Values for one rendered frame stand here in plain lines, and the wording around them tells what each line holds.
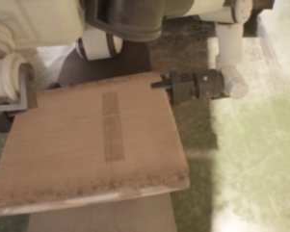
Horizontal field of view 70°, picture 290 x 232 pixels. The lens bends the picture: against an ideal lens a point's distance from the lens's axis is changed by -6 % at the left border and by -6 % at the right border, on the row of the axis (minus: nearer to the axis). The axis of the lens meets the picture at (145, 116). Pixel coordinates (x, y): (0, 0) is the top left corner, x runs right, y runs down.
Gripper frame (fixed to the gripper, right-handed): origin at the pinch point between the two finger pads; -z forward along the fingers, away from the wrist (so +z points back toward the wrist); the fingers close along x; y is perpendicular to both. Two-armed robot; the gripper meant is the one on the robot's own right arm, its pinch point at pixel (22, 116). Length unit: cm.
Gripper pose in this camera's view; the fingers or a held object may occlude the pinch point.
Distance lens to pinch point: 79.2
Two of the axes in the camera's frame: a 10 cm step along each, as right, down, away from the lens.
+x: 1.1, 6.7, 7.3
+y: 1.3, 7.2, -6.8
